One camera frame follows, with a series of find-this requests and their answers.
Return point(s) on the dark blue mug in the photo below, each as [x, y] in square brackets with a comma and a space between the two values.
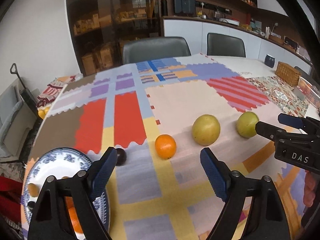
[269, 61]

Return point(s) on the colourful patchwork tablecloth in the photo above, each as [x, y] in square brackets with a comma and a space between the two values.
[162, 113]

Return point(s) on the grey chair left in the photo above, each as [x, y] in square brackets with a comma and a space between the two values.
[154, 48]

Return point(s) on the yellow-green pomelo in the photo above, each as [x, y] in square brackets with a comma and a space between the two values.
[205, 130]

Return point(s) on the grey sofa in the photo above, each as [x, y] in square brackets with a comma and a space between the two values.
[17, 120]

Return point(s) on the brown kiwi front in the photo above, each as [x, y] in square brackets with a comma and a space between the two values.
[33, 190]

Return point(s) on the orange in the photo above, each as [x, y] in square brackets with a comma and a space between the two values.
[73, 216]

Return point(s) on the yellow child chair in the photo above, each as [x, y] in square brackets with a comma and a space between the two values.
[42, 111]

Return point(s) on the striped cloth pile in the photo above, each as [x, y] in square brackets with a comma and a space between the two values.
[54, 88]

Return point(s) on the dark plum front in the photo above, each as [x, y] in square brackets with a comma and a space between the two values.
[31, 205]

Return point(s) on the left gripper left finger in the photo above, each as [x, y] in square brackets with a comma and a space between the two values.
[51, 219]

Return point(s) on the dark plum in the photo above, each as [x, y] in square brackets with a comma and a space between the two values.
[31, 205]
[121, 156]

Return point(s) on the wicker basket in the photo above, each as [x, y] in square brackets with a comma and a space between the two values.
[289, 74]

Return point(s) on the white wire basket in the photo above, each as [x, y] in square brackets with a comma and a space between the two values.
[310, 91]

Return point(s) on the black coffee machine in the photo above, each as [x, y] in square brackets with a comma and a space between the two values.
[186, 7]

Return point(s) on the dark plum back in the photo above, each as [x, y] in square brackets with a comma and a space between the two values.
[121, 156]

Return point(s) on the person right hand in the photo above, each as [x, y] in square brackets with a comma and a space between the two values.
[309, 189]

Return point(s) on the grey chair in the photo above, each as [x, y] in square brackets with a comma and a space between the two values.
[154, 48]
[224, 45]

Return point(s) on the blue white porcelain plate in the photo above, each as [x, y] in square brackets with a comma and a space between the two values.
[61, 162]

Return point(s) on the grey chair right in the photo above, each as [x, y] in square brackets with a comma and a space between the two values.
[224, 45]

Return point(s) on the red jacket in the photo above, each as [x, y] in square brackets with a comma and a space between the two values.
[11, 199]

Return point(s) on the patterned tile placemat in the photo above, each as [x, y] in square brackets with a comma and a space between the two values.
[280, 93]

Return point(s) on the black stick vacuum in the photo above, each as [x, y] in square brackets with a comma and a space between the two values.
[25, 93]

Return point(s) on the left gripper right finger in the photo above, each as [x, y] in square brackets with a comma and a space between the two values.
[266, 218]

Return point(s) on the small orange tangerine back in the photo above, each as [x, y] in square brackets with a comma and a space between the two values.
[165, 146]

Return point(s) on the glass display cabinet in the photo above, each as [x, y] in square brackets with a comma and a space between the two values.
[100, 28]

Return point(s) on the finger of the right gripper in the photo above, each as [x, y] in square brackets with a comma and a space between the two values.
[292, 121]
[271, 132]

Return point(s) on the green pomelo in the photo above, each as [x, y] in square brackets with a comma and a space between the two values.
[245, 125]

